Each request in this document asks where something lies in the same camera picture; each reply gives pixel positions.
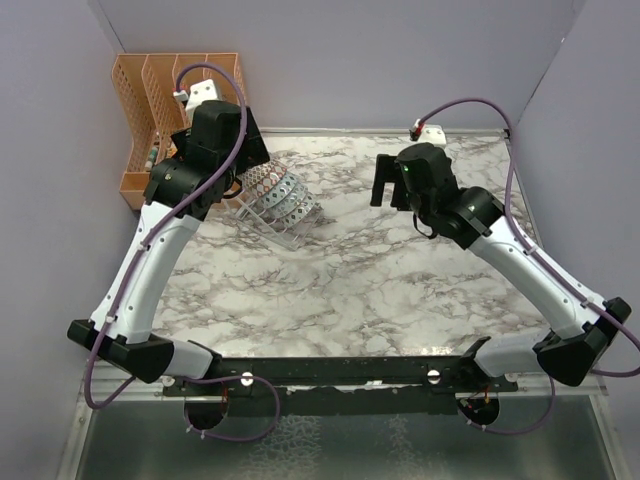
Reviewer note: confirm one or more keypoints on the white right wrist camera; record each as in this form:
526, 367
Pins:
433, 134

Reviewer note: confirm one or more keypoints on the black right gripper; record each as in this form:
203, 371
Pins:
388, 170

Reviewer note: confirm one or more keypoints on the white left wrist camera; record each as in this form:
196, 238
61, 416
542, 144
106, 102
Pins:
199, 93

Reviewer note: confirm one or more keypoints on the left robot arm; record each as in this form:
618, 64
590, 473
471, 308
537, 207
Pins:
222, 142

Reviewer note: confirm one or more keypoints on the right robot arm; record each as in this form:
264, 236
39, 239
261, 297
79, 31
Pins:
581, 322

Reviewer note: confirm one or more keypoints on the orange plastic file organizer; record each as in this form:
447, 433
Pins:
145, 84

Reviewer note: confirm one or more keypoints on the blue triangle patterned bowl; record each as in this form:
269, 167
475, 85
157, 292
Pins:
280, 191

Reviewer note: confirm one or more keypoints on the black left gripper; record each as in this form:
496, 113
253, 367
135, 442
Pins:
254, 153

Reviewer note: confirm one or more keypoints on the white petal patterned bowl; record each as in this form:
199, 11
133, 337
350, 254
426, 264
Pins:
291, 202

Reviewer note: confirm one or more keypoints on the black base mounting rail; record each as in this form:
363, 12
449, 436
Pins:
330, 386

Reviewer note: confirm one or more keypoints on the red patterned bowl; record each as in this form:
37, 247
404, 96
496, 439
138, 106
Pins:
270, 179

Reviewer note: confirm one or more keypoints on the white diamond patterned bowl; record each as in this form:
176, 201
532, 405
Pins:
299, 212

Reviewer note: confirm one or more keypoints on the blue floral patterned bowl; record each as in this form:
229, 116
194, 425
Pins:
297, 188

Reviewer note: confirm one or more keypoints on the brown checker patterned bowl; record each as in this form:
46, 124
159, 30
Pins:
254, 174

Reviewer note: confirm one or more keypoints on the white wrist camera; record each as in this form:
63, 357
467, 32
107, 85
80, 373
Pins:
199, 93
433, 134

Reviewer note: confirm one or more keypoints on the white wire dish rack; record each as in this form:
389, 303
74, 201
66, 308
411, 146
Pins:
248, 210

